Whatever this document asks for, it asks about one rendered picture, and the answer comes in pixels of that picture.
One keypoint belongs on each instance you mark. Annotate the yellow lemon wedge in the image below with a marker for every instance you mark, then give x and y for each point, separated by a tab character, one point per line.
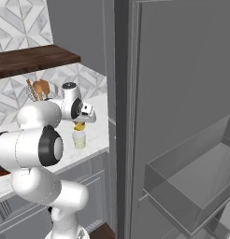
79	126

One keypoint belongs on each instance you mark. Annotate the glass of lemonade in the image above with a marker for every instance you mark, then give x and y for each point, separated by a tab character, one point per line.
79	140

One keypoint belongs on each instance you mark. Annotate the grey fridge door bin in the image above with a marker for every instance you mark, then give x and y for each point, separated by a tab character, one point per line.
185	183

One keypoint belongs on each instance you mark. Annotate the dark red bowl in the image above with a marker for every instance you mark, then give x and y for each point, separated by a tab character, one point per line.
1	171

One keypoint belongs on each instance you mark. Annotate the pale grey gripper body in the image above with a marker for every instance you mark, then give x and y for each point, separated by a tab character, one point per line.
88	118

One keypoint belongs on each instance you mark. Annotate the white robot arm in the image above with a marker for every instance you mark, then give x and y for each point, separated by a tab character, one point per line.
29	146

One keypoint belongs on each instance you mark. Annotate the dark wooden wall shelf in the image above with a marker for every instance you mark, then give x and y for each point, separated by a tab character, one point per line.
29	60

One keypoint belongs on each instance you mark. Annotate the grey fridge door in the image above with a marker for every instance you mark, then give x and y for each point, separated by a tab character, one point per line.
182	68

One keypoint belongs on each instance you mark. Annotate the grey drawer front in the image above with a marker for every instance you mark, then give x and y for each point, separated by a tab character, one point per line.
85	169

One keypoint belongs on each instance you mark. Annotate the grey cupboard door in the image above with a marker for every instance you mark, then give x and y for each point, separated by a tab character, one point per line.
94	202

